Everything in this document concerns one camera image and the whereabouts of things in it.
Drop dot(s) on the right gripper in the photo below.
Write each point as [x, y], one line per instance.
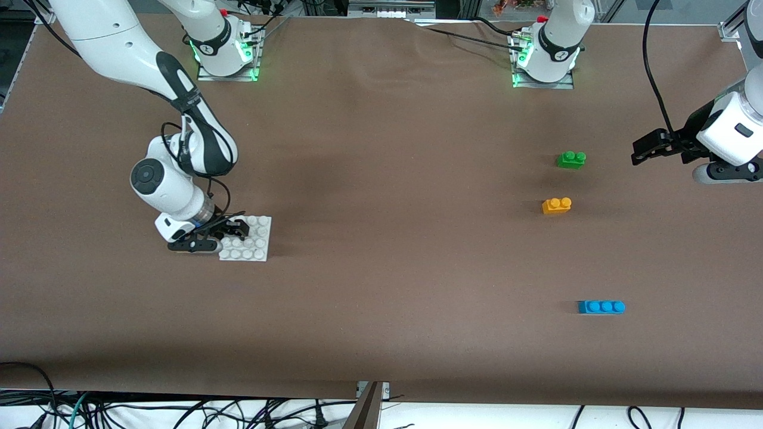
[224, 225]

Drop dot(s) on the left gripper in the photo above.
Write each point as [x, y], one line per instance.
[692, 132]

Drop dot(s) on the white studded base plate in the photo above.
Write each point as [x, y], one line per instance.
[250, 245]

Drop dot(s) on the yellow two-stud block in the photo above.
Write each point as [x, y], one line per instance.
[556, 206]

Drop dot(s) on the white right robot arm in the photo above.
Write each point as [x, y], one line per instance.
[113, 36]

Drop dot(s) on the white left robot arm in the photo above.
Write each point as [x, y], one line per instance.
[554, 42]

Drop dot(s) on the green two-stud block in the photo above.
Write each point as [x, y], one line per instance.
[571, 159]

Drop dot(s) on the blue three-stud block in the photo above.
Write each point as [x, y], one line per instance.
[601, 307]

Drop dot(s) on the brown table cover mat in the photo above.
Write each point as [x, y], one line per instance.
[387, 208]

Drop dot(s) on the aluminium frame profile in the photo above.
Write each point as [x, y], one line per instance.
[734, 31]

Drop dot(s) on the silver metal bracket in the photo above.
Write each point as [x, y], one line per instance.
[384, 388]

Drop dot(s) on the grey camera post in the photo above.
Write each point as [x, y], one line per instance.
[365, 411]

